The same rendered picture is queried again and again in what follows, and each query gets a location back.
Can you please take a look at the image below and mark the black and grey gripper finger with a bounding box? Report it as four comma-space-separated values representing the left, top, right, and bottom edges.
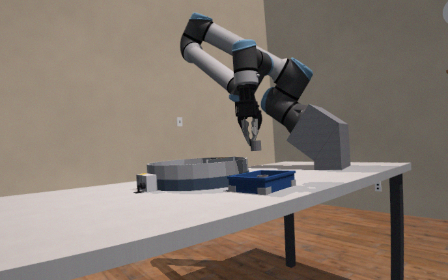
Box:
238, 117, 251, 146
251, 110, 262, 141

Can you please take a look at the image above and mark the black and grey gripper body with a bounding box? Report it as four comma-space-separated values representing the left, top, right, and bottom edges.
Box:
235, 84, 259, 119

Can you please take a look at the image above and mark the blue crate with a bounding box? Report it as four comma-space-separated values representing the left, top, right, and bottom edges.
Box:
227, 170, 296, 195

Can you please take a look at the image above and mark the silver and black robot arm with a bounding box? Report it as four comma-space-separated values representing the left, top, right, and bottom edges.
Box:
180, 12, 313, 133

